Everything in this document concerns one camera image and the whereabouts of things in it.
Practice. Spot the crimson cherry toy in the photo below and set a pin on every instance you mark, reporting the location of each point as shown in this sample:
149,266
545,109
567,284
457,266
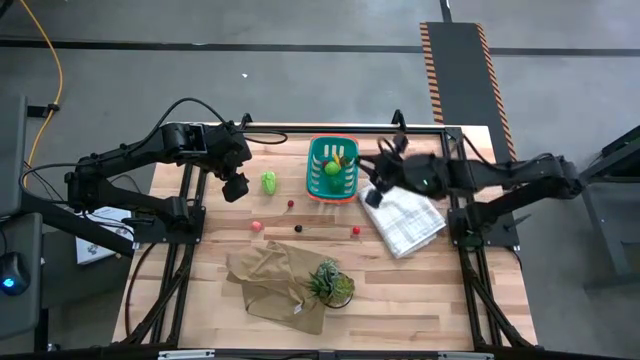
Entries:
290,203

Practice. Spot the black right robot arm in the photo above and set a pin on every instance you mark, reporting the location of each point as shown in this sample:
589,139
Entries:
500,172

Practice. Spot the bright red cherry toy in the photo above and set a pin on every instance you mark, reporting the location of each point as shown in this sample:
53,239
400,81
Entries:
356,230

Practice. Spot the white cardboard box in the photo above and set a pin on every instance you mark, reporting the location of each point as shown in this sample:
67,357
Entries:
95,245

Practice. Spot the white care label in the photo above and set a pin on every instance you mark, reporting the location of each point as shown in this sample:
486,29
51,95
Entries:
298,308

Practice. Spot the pink peach toy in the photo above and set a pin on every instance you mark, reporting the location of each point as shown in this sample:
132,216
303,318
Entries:
256,226

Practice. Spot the dark metal stand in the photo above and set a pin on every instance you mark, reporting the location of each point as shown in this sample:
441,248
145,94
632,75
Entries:
75,225
605,225

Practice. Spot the light green lettuce toy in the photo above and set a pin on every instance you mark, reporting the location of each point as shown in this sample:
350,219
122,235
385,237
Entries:
269,183

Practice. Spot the bright green round cabbage toy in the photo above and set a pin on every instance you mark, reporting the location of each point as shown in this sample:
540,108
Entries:
331,169

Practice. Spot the yellow banana toy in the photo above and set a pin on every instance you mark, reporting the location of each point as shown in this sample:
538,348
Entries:
336,159

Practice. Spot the white plaid dish towel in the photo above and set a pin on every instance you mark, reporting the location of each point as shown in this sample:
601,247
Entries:
405,225

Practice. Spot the silver frame bracket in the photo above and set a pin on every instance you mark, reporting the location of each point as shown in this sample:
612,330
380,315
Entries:
185,354
465,356

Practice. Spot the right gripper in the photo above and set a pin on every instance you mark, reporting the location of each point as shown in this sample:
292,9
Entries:
415,175

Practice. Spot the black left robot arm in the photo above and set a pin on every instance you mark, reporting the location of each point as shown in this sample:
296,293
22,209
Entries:
125,152

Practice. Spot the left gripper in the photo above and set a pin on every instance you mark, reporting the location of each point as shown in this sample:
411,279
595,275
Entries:
230,150

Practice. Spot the black hazard-striped floor mat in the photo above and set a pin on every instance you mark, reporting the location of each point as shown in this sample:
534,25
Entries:
460,75

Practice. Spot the teal basket with orange rim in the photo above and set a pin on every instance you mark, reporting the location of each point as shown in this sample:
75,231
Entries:
320,192

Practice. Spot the black table rig frame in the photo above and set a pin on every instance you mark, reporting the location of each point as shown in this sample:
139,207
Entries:
325,129

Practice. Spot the grey side table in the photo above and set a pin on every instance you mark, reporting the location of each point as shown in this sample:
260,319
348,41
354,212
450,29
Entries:
25,320

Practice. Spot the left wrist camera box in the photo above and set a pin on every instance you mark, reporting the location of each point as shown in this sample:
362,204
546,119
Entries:
235,188

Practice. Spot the black computer mouse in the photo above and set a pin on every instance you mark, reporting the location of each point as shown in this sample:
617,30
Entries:
12,272

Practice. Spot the succulent plant in black bowl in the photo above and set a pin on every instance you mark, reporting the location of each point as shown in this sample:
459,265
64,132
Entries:
330,282

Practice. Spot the beige linen cloth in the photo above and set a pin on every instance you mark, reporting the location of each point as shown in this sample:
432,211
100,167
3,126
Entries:
270,285

